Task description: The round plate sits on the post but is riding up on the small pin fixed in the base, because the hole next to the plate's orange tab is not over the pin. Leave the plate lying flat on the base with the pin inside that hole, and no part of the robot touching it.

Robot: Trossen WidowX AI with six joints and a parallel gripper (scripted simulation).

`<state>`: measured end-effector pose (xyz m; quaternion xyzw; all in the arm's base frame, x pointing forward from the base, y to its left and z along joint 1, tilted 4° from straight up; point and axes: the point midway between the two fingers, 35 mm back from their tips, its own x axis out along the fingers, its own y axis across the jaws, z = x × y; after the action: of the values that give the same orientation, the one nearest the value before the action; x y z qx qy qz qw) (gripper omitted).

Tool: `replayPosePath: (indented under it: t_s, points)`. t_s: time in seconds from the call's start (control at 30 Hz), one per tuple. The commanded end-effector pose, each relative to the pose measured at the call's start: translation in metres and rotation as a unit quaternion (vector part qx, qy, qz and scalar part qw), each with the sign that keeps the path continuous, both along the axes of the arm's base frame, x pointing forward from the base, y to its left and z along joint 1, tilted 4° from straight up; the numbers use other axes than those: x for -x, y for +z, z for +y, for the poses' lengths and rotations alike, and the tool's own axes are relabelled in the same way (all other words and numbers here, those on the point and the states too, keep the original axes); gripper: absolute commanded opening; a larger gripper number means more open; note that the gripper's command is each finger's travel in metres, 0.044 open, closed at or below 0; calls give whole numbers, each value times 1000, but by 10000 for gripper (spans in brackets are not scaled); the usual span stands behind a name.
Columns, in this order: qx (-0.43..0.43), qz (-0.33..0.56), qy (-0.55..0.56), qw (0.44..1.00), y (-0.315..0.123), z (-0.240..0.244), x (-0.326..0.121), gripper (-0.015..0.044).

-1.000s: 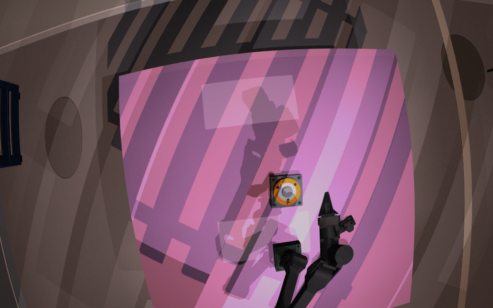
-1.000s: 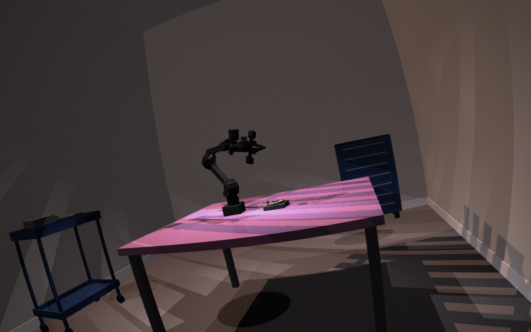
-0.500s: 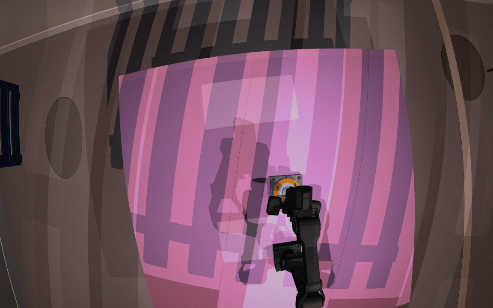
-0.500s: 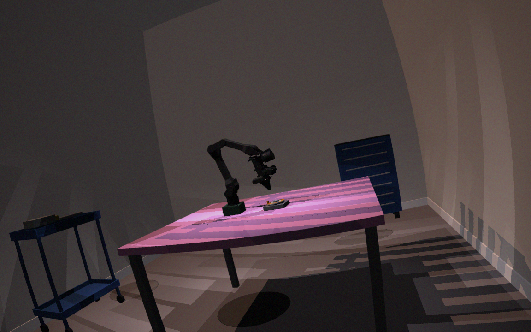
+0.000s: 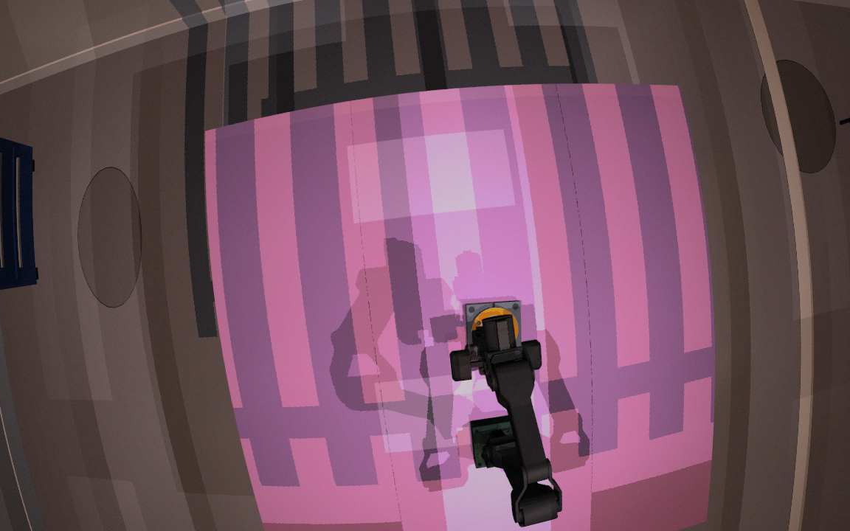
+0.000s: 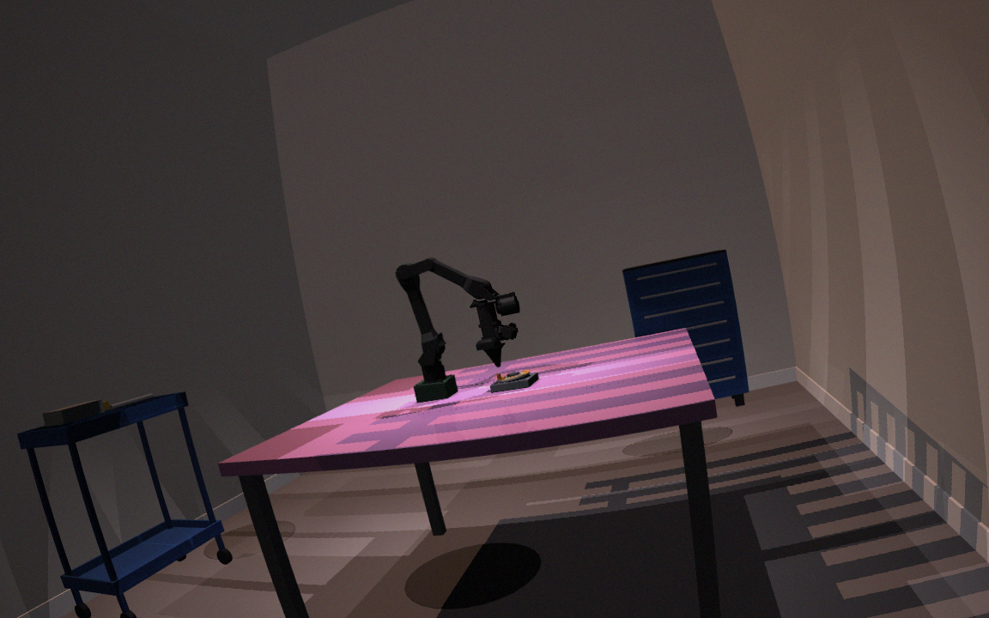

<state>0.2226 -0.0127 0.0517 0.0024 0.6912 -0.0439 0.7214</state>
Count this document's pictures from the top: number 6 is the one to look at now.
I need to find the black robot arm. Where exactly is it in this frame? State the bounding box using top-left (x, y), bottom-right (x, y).
top-left (396, 258), bottom-right (520, 384)

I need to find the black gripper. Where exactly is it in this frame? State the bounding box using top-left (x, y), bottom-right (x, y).
top-left (476, 318), bottom-right (509, 367)

